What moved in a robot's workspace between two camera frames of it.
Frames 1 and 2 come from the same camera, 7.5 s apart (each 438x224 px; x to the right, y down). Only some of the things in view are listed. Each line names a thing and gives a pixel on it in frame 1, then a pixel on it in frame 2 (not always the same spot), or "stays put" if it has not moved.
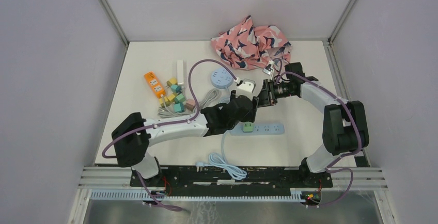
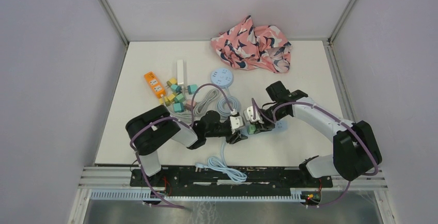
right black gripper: [267, 96] → [264, 127]
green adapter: [179, 98] stays put
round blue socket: [221, 78] stays put
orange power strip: [157, 88] stays put
